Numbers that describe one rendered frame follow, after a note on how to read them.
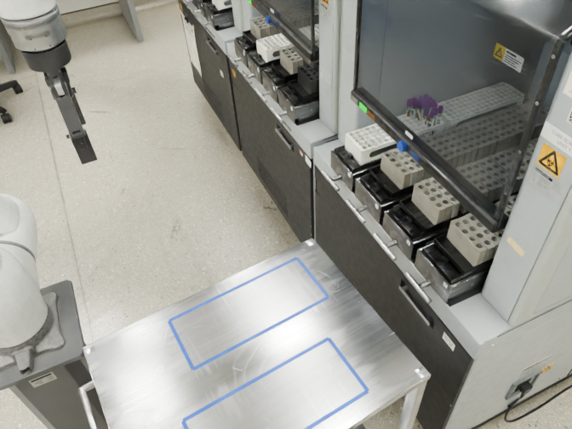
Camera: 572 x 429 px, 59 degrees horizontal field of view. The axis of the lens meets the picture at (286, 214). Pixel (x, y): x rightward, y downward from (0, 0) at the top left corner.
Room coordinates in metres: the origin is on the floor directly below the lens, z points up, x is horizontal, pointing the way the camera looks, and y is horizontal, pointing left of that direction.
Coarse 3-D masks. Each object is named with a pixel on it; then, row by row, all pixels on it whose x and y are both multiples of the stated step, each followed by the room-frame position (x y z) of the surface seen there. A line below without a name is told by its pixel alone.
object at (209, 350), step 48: (240, 288) 0.73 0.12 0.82; (288, 288) 0.72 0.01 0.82; (336, 288) 0.71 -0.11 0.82; (144, 336) 0.61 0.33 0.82; (192, 336) 0.60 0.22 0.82; (240, 336) 0.60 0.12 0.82; (288, 336) 0.59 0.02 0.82; (336, 336) 0.58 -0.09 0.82; (384, 336) 0.57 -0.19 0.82; (96, 384) 0.51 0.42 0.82; (144, 384) 0.50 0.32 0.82; (192, 384) 0.49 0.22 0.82; (240, 384) 0.49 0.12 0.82; (288, 384) 0.48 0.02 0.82; (336, 384) 0.47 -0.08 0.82; (384, 384) 0.46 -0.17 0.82
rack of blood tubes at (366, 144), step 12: (360, 132) 1.24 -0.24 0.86; (372, 132) 1.25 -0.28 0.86; (384, 132) 1.25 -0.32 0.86; (348, 144) 1.22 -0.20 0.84; (360, 144) 1.19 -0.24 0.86; (372, 144) 1.18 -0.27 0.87; (384, 144) 1.18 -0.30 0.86; (396, 144) 1.25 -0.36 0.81; (360, 156) 1.15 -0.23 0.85; (372, 156) 1.20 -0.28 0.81
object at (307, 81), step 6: (300, 66) 1.64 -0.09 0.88; (300, 72) 1.61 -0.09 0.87; (306, 72) 1.59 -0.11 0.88; (300, 78) 1.61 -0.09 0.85; (306, 78) 1.56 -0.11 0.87; (312, 78) 1.56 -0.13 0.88; (300, 84) 1.61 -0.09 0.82; (306, 84) 1.57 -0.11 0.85; (312, 84) 1.53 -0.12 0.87; (306, 90) 1.57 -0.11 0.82; (312, 90) 1.53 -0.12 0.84
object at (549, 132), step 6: (546, 126) 0.71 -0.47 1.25; (552, 126) 0.70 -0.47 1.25; (546, 132) 0.70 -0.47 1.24; (552, 132) 0.69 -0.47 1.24; (558, 132) 0.68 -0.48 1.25; (546, 138) 0.70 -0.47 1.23; (552, 138) 0.69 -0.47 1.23; (558, 138) 0.68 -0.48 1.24; (564, 138) 0.67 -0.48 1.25; (570, 138) 0.66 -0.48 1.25; (558, 144) 0.68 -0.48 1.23; (564, 144) 0.67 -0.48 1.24; (570, 144) 0.66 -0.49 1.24; (564, 150) 0.66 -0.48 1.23; (570, 150) 0.65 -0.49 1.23; (570, 156) 0.65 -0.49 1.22
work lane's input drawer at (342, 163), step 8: (336, 152) 1.22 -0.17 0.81; (344, 152) 1.21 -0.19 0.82; (336, 160) 1.21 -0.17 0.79; (344, 160) 1.18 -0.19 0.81; (352, 160) 1.17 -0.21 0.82; (376, 160) 1.16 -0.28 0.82; (336, 168) 1.21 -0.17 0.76; (344, 168) 1.16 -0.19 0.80; (352, 168) 1.14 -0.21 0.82; (360, 168) 1.14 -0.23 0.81; (368, 168) 1.15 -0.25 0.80; (328, 176) 1.18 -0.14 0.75; (336, 176) 1.18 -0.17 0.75; (344, 176) 1.16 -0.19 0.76; (352, 176) 1.12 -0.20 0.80; (360, 176) 1.13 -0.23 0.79; (352, 184) 1.12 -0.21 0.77
